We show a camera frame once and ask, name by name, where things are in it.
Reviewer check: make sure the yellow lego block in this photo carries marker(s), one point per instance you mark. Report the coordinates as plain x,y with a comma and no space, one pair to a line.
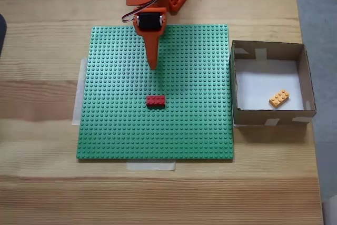
279,99

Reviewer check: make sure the red lego block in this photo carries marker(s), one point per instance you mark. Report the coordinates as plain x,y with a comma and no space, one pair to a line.
156,100

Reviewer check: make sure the green lego baseplate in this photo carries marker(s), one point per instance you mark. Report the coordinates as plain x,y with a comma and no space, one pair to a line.
197,90

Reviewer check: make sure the brown cardboard box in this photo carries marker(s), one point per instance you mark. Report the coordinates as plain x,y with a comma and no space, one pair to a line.
250,118

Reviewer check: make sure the masking tape strip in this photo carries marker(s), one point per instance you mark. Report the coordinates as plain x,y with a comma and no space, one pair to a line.
77,103
150,166

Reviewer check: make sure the white paper sheet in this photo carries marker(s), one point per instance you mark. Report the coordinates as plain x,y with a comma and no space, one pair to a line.
258,85

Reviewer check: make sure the black flat object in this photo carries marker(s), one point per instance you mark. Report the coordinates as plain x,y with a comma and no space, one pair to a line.
2,32

